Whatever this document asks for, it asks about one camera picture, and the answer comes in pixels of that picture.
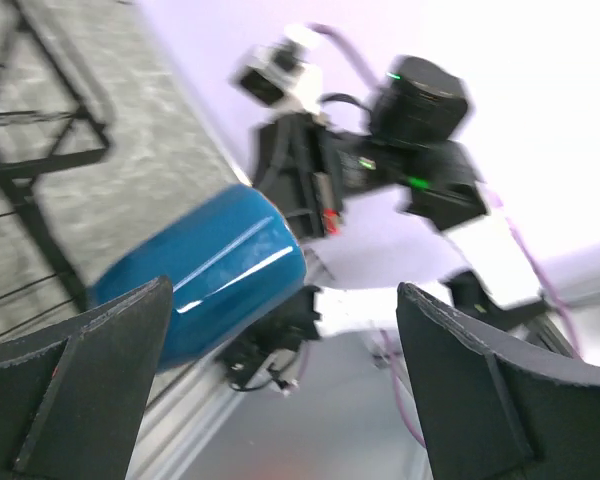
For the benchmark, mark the aluminium mounting rail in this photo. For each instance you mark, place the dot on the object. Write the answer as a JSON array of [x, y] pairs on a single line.
[[342, 423]]

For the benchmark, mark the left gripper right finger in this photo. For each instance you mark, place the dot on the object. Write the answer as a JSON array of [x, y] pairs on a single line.
[[492, 406]]

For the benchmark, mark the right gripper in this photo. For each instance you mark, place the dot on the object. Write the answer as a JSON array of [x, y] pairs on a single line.
[[298, 169]]

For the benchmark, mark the black wire dish rack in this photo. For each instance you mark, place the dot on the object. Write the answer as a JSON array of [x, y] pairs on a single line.
[[54, 117]]

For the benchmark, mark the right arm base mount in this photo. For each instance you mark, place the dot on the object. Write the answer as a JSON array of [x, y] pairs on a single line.
[[265, 353]]

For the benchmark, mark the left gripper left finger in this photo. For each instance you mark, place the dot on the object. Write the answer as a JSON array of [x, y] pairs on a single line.
[[72, 395]]

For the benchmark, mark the blue faceted mug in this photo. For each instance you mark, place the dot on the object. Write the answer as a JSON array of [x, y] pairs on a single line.
[[231, 260]]

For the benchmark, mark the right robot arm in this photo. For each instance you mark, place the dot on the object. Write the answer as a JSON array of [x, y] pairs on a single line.
[[408, 142]]

